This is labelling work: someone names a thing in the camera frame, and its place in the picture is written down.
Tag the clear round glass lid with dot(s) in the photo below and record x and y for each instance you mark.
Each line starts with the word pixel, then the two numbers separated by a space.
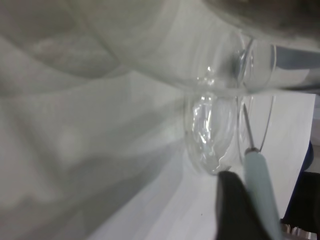
pixel 207 130

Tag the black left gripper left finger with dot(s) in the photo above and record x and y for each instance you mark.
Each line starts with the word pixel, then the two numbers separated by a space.
pixel 232 212

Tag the clear double-wall glass cup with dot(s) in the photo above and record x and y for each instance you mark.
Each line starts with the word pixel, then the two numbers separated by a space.
pixel 75 75

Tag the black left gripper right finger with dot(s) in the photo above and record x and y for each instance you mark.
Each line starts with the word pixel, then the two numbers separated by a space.
pixel 305 200

